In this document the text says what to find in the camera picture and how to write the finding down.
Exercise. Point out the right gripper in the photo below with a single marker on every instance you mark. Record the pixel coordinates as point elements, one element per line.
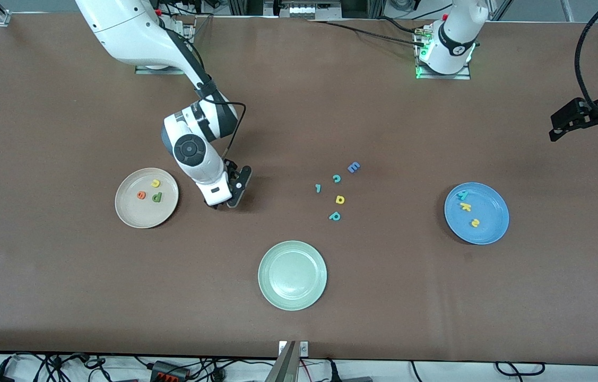
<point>231,170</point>

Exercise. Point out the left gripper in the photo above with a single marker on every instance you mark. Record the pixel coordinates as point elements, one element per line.
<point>597,113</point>

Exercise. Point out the green foam letter p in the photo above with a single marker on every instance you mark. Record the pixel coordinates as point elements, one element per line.
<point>154,199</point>

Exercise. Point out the teal foam letter A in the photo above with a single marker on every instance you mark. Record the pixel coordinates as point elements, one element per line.
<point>464,194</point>

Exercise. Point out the yellow foam letter K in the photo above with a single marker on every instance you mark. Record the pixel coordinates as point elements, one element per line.
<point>465,207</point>

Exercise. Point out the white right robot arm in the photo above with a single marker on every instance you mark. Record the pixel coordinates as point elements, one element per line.
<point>129,32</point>

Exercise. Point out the teal foam letter P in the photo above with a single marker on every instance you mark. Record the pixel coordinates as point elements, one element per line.
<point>332,217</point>

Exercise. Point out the pale green round plate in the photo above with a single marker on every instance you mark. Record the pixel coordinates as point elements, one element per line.
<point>292,276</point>

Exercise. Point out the pale brown round plate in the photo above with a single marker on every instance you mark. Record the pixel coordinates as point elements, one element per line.
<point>139,215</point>

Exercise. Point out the blue foam letter E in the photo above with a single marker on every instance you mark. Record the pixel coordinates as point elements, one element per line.
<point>350,168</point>

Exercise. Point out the blue round plate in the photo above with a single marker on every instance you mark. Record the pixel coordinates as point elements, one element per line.
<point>490,233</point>

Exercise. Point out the aluminium equipment rack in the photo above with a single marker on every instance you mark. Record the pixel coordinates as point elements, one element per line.
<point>304,9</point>

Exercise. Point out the black power strip red switches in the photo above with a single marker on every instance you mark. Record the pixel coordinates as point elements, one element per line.
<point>171,371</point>

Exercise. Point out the brown table cover sheet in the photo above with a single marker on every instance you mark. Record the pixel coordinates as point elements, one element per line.
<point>65,292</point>

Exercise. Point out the white metal bracket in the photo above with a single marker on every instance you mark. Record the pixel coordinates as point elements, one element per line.
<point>304,348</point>

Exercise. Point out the aluminium camera mast profile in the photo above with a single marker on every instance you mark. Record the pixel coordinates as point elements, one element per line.
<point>283,369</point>

